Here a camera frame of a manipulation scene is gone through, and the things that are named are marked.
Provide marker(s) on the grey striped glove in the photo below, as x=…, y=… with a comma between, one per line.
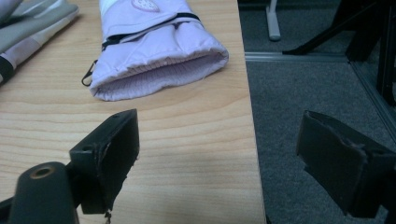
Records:
x=28, y=28

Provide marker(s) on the purple ski glove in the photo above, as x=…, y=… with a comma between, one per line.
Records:
x=162, y=46

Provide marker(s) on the aluminium floor rail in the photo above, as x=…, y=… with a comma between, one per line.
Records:
x=295, y=57
x=373, y=93

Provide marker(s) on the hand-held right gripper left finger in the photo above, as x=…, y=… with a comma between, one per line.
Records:
x=115, y=149

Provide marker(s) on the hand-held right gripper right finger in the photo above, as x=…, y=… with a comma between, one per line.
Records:
x=333, y=158

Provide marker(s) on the white metal table frame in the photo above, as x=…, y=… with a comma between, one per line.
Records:
x=273, y=21

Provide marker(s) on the black metal stand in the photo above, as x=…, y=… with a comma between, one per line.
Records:
x=367, y=28

